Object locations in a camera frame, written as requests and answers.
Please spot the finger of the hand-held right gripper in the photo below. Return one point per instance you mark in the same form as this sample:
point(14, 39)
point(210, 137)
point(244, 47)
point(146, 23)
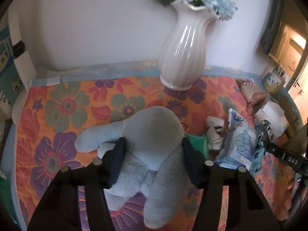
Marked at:
point(270, 149)

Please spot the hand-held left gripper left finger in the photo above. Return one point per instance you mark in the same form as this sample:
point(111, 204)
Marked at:
point(118, 163)

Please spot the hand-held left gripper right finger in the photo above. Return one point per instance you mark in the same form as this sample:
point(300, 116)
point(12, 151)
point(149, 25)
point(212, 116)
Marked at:
point(191, 163)

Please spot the plaid fabric bow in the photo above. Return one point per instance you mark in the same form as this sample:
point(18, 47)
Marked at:
point(264, 127)

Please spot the white printed soft packet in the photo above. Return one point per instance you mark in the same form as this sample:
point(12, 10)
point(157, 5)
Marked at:
point(238, 144)

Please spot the pale fluffy plush toy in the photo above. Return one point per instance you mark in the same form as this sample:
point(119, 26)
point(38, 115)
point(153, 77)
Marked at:
point(154, 134)

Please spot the teal soft item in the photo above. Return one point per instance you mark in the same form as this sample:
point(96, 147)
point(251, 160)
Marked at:
point(199, 143)

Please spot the blue dotted tissue pack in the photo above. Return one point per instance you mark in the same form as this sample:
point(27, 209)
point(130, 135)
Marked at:
point(272, 115)

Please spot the white rolled socks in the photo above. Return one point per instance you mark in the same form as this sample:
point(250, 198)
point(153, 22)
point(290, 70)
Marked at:
point(214, 137)

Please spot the brown pink pouch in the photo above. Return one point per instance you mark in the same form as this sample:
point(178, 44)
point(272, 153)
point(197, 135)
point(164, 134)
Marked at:
point(255, 96)

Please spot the floral table cloth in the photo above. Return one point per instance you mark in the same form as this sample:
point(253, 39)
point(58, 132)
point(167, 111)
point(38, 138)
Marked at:
point(72, 125)

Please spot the cardboard pen holder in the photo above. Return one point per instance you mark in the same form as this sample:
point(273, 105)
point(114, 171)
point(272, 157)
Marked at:
point(273, 83)

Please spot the white tape piece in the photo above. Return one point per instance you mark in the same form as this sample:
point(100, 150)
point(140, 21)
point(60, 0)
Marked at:
point(53, 81)

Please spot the white ribbed vase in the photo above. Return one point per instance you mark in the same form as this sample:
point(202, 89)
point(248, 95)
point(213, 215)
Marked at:
point(182, 53)

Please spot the white bookend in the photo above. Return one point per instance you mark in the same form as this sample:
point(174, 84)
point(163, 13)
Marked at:
point(24, 67)

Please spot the row of books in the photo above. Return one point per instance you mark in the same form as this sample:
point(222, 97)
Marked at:
point(7, 77)

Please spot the dark frame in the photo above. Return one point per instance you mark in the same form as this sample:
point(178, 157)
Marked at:
point(272, 28)

